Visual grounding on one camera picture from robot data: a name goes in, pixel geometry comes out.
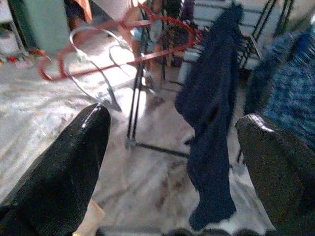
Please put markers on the green storage bin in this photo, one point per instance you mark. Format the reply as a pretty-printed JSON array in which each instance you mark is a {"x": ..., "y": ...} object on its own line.
[{"x": 41, "y": 24}]

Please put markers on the orange cloth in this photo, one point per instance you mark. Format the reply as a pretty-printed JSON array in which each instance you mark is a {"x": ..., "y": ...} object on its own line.
[{"x": 83, "y": 9}]

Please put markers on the dark navy hanging garment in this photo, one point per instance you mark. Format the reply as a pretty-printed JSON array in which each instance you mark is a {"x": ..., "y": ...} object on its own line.
[{"x": 211, "y": 123}]

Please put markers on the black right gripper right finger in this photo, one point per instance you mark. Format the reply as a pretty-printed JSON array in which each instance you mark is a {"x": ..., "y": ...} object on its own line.
[{"x": 278, "y": 172}]

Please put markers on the small red toy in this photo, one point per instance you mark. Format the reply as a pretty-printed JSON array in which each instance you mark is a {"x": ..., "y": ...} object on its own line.
[{"x": 37, "y": 52}]

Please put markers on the child in light blue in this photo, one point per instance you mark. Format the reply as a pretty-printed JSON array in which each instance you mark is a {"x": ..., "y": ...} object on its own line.
[{"x": 145, "y": 32}]

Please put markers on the pink-red plastic clothes hanger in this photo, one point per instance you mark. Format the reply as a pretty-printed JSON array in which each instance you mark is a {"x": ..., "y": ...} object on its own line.
[{"x": 172, "y": 49}]

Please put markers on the blue plaid shirt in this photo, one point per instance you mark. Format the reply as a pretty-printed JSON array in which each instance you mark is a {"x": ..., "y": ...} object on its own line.
[{"x": 290, "y": 93}]

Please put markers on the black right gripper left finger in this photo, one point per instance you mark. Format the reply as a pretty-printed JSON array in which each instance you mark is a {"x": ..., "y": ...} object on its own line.
[{"x": 54, "y": 172}]

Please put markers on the black metal drying rack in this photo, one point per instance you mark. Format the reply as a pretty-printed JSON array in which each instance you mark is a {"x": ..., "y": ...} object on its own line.
[{"x": 133, "y": 118}]

